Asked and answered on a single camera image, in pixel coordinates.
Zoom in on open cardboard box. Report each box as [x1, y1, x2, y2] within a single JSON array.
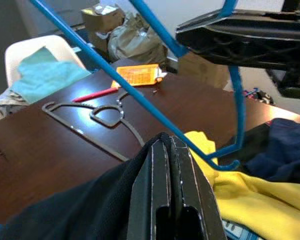
[[81, 3, 127, 55]]

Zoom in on colourful small items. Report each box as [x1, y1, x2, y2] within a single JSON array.
[[242, 86, 275, 105]]

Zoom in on teal cloth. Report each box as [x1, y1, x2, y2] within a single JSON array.
[[9, 46, 93, 105]]

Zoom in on white plastic chair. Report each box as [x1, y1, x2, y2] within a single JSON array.
[[4, 34, 91, 88]]

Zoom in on red pen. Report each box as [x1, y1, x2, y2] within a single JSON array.
[[71, 87, 120, 103]]

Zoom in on white blue printed packet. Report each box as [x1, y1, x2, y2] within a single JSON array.
[[221, 219, 262, 240]]

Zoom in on yellow garment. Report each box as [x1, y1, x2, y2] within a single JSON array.
[[184, 130, 300, 240]]

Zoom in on navy garment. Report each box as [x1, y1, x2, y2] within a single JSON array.
[[244, 117, 300, 182]]

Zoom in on orange plastic box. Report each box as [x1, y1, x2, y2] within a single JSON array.
[[111, 64, 169, 89]]

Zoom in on black buttoned garment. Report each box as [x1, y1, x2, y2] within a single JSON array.
[[0, 132, 171, 240]]

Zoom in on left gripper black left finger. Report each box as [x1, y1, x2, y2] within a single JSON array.
[[126, 133, 175, 240]]

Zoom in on beige bag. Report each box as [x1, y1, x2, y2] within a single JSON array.
[[96, 12, 169, 69]]

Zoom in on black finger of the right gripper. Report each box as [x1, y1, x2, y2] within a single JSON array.
[[176, 23, 300, 71], [176, 9, 300, 35]]

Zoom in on grey cloth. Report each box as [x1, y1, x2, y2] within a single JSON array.
[[0, 87, 28, 117]]

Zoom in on blue plastic hanger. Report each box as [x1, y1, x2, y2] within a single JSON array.
[[29, 0, 247, 172]]

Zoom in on dark grey hanger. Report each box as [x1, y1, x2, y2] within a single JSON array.
[[41, 89, 147, 162]]

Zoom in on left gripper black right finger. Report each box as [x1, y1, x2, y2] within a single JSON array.
[[170, 136, 228, 240]]

